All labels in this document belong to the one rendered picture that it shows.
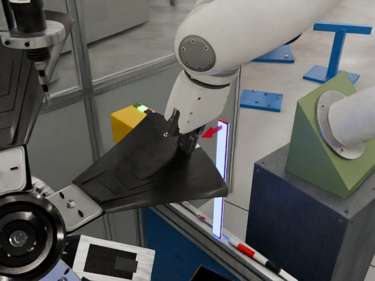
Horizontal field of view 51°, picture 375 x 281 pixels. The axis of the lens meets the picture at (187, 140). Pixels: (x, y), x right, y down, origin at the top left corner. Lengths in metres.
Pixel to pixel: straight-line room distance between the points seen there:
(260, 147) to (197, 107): 2.30
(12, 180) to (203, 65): 0.31
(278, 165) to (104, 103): 0.70
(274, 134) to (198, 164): 2.38
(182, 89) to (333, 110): 0.55
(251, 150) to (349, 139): 1.83
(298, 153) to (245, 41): 0.67
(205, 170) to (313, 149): 0.41
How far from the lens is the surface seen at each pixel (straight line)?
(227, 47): 0.44
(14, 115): 0.61
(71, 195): 0.65
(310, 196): 1.05
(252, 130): 3.06
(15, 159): 0.60
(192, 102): 0.58
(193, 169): 0.69
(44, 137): 1.42
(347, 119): 1.02
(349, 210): 1.04
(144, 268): 0.77
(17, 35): 0.48
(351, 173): 1.08
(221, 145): 0.82
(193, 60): 0.46
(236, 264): 1.00
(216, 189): 0.68
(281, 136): 3.04
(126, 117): 1.06
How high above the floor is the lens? 1.59
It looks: 33 degrees down
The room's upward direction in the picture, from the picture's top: straight up
